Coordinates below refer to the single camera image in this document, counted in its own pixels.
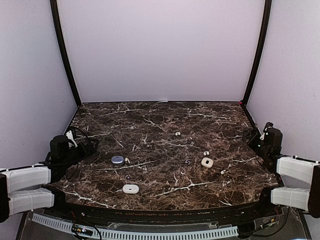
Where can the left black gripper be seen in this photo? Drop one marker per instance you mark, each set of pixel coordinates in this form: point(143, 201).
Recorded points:
point(86, 153)

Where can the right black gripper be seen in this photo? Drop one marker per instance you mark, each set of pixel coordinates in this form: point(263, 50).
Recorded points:
point(251, 132)

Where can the right black frame post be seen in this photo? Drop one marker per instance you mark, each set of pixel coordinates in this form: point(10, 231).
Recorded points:
point(258, 52)

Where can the left black frame post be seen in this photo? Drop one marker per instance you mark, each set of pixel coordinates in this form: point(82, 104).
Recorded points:
point(63, 51)

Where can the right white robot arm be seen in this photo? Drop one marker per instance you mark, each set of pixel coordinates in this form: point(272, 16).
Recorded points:
point(298, 178)

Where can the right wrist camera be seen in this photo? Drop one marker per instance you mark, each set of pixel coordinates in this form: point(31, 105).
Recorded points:
point(265, 133)

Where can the beige square charging case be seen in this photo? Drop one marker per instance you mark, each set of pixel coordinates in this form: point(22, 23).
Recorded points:
point(207, 162)

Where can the white oval charging case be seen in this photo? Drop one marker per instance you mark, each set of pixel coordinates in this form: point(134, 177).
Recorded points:
point(130, 189)

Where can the white slotted cable duct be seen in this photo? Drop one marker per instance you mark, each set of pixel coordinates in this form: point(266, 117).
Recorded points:
point(99, 233)

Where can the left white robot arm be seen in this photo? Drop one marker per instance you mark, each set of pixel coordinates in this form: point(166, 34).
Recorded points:
point(63, 154)

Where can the purple round charging case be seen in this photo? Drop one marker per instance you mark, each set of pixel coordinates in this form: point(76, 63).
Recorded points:
point(117, 160)

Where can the black frame post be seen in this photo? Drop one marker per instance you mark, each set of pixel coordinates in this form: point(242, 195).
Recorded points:
point(258, 52)
point(63, 51)

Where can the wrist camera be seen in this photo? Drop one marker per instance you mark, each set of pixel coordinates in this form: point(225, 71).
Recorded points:
point(70, 135)
point(265, 133)

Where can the black front rail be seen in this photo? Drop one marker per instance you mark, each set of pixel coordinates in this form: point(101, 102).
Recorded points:
point(230, 214)

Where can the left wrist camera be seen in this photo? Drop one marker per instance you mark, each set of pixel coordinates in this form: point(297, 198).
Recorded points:
point(70, 135)

